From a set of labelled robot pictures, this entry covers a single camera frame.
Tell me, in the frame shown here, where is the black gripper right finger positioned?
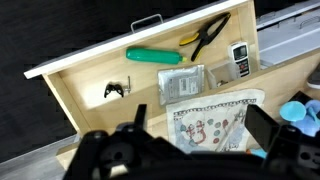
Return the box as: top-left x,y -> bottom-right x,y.
244,104 -> 288,153

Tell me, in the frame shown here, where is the wide white drawer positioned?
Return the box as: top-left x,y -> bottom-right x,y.
259,31 -> 320,69
255,0 -> 320,29
257,14 -> 320,51

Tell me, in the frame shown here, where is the small metal bolt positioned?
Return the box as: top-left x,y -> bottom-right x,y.
123,75 -> 133,95

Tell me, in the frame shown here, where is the silver foil pouch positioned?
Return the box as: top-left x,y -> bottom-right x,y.
157,64 -> 206,107

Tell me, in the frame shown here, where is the yellow black spring clamp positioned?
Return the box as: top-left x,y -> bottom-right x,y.
178,12 -> 232,63

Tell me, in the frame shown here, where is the white cabinet wooden countertop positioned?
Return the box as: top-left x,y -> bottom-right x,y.
54,49 -> 320,180

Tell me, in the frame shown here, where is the gray sneaker white sole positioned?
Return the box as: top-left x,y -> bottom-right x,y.
306,63 -> 320,90

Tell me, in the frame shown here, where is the white digital gauge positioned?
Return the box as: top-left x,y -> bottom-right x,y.
227,40 -> 252,79

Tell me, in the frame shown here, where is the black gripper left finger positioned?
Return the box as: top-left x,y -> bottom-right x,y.
134,103 -> 148,129

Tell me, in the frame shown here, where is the patterned white cloth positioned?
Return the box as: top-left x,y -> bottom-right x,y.
165,88 -> 267,155

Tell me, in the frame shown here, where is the clear plastic container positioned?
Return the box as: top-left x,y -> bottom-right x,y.
206,59 -> 239,90

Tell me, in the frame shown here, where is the small black bracket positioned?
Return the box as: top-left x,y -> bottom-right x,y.
103,83 -> 125,99

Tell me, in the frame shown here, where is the white drawer steel handle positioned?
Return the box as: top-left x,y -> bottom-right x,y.
23,0 -> 262,134

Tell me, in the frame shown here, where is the blue plush toy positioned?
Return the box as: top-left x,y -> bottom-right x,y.
246,99 -> 320,159

